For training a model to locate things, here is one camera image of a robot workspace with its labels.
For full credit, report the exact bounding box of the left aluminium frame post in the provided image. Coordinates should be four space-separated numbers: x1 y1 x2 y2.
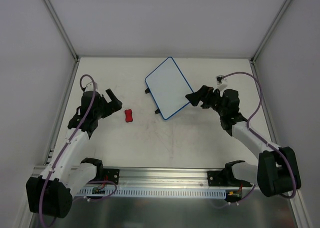
42 0 79 62

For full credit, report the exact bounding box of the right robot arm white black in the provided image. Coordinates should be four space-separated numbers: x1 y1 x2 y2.
185 85 302 198

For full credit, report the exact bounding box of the aluminium mounting rail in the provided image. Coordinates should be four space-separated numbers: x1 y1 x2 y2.
31 164 253 186

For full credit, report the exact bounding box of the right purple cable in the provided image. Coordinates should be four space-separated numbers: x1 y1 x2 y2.
212 72 297 208

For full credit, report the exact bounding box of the aluminium frame post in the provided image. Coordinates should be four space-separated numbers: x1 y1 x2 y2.
42 0 79 62
250 0 294 63

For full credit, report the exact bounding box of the blue-framed whiteboard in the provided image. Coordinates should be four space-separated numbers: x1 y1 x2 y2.
144 57 194 120

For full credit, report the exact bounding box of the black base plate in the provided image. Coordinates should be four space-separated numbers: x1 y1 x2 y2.
102 168 120 185
207 169 237 187

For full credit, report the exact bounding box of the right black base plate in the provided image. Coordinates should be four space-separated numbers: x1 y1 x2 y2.
207 169 237 187

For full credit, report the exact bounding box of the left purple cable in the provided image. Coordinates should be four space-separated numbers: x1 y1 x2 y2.
38 74 118 227

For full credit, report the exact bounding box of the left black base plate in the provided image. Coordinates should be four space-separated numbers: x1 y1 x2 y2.
102 168 120 185

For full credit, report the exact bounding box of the right aluminium frame post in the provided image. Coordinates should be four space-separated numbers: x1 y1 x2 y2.
250 0 294 63

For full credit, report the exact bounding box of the purple cable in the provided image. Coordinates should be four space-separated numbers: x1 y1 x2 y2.
38 74 118 227
212 72 297 208

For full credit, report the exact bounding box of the slotted white cable duct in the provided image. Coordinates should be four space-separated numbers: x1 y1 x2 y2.
76 185 227 199

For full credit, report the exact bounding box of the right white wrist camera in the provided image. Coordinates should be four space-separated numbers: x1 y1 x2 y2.
216 75 228 91

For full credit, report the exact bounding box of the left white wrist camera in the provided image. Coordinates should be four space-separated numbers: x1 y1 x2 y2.
84 82 100 93

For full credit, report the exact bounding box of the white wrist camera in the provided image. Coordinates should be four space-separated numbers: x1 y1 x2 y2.
84 82 100 93
216 75 228 91

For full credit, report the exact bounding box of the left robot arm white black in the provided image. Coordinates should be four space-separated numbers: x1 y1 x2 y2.
26 88 122 218

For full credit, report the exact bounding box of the red bone-shaped eraser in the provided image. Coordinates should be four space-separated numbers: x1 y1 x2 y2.
124 109 133 123

